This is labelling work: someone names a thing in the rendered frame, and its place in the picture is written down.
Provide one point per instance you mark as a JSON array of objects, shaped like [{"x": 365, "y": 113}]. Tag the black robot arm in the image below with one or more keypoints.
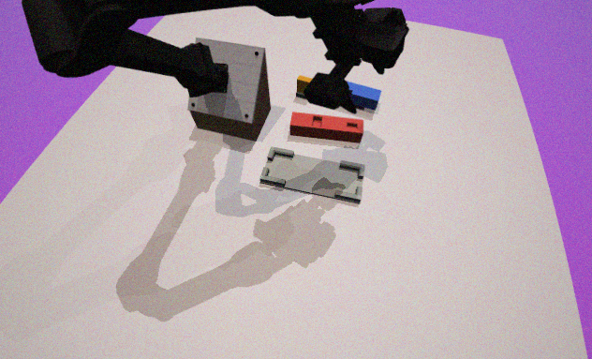
[{"x": 76, "y": 38}]

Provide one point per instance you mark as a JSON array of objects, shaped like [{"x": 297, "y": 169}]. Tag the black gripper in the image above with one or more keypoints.
[{"x": 330, "y": 91}]

